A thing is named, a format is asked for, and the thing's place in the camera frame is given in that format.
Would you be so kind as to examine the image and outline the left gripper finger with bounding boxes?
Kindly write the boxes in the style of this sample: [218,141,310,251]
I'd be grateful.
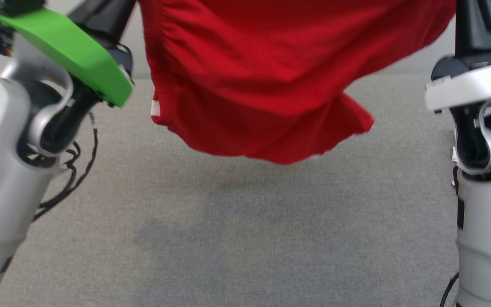
[69,0,137,45]

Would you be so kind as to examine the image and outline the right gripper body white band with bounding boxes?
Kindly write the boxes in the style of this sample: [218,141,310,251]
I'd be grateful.
[425,49,491,111]

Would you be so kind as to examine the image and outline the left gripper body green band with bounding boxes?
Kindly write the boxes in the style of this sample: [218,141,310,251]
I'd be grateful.
[0,9,133,107]

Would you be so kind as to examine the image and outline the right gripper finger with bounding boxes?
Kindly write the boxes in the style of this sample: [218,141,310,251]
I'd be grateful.
[456,0,491,56]

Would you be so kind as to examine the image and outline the red shorts with white hem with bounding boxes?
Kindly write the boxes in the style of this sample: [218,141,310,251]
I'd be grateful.
[137,0,457,165]

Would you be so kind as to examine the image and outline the left black cable teal plug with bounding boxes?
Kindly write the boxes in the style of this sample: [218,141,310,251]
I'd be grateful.
[0,0,99,222]

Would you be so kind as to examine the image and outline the black cable teal plug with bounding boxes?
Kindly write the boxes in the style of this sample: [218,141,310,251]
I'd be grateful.
[0,0,99,222]
[439,271,459,307]

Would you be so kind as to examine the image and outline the right black cable teal plug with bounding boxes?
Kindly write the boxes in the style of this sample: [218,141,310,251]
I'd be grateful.
[439,271,459,307]

